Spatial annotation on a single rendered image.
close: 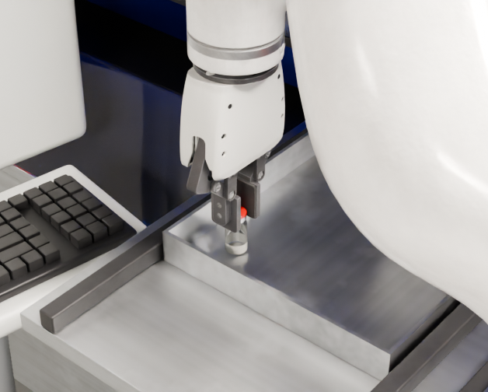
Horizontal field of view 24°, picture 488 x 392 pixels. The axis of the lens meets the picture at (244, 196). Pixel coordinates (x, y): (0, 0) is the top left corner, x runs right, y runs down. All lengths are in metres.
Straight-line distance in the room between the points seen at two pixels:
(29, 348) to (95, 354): 1.02
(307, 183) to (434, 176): 0.80
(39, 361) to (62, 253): 0.81
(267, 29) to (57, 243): 0.41
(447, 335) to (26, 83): 0.60
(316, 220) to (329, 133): 0.73
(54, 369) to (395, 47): 1.63
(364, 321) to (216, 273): 0.14
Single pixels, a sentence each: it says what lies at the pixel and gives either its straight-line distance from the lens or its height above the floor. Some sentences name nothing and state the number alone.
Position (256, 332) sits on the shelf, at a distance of 1.02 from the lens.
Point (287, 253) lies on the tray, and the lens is 1.10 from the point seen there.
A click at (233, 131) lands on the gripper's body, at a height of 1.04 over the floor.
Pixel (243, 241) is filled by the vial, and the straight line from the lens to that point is 1.09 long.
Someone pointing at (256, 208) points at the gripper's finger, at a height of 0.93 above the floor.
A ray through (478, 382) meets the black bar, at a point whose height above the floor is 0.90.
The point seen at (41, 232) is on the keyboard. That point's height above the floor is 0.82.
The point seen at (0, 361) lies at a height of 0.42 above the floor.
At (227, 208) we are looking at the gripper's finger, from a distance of 1.05.
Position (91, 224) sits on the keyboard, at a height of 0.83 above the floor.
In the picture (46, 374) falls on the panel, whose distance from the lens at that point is 2.03.
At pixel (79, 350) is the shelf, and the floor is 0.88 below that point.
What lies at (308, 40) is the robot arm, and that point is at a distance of 0.43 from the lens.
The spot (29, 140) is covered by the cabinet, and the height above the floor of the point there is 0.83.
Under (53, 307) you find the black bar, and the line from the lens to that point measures 1.03.
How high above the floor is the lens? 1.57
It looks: 36 degrees down
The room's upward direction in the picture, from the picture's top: straight up
